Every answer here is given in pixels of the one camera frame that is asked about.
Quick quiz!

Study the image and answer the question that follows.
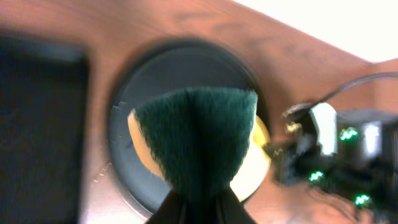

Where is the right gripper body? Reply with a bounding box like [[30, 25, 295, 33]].
[[270, 103, 337, 185]]

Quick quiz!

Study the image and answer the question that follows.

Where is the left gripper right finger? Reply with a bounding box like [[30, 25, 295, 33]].
[[217, 188, 256, 224]]

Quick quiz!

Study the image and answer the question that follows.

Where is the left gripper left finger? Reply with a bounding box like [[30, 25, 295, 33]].
[[146, 190, 187, 224]]

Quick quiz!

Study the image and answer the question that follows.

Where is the yellow green sponge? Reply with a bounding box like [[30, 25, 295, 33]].
[[127, 87, 257, 195]]

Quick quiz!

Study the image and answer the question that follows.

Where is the yellow plastic plate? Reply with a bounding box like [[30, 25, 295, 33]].
[[230, 116, 271, 202]]

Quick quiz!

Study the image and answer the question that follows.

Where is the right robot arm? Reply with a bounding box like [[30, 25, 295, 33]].
[[264, 103, 397, 223]]

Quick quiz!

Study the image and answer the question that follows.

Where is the round black tray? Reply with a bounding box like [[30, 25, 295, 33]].
[[107, 38, 268, 218]]

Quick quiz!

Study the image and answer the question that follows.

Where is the black rectangular tray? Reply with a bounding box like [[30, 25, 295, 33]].
[[1, 36, 89, 223]]

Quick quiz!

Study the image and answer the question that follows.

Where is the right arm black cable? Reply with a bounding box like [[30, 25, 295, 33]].
[[320, 72, 398, 103]]

